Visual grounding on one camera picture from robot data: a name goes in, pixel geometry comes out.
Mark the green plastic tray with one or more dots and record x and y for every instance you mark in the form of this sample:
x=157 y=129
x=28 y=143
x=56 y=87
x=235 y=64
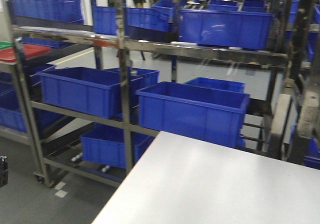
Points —
x=5 y=44

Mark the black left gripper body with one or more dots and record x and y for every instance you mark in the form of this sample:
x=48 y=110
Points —
x=4 y=171

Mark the left steel shelf beam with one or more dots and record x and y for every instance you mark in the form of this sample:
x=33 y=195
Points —
x=263 y=58

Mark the blue bin lower left front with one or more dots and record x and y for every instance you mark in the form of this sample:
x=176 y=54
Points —
x=206 y=114

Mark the blue bin upper left shelf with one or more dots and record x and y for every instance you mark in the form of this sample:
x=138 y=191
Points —
x=240 y=29

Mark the blue bin behind lower left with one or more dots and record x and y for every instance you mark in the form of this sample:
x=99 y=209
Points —
x=220 y=84

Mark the blue bin far upper left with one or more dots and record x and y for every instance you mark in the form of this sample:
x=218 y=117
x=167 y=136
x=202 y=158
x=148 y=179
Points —
x=148 y=18

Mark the blue bin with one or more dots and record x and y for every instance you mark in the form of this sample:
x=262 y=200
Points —
x=206 y=114
x=148 y=18
x=220 y=84

